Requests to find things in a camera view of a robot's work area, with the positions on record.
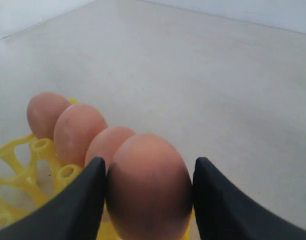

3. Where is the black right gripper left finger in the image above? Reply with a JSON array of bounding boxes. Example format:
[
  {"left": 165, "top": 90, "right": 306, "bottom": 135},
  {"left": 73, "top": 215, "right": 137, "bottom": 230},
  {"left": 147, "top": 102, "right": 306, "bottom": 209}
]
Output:
[{"left": 0, "top": 157, "right": 106, "bottom": 240}]

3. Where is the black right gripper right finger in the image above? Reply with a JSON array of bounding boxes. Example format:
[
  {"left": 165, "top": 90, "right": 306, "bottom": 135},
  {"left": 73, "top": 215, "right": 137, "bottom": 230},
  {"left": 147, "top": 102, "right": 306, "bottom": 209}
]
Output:
[{"left": 192, "top": 157, "right": 306, "bottom": 240}]

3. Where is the yellow plastic egg tray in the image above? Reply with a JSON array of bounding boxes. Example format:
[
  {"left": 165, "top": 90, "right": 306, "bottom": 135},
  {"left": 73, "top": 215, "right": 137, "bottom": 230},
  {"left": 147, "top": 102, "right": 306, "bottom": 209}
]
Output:
[{"left": 0, "top": 97, "right": 201, "bottom": 240}]

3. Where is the brown egg placed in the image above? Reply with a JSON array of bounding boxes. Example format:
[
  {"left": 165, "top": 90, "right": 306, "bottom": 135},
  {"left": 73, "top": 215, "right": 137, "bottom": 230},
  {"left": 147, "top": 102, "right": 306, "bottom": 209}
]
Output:
[
  {"left": 27, "top": 91, "right": 71, "bottom": 139},
  {"left": 85, "top": 126, "right": 136, "bottom": 170},
  {"left": 106, "top": 133, "right": 192, "bottom": 240},
  {"left": 54, "top": 103, "right": 108, "bottom": 166}
]

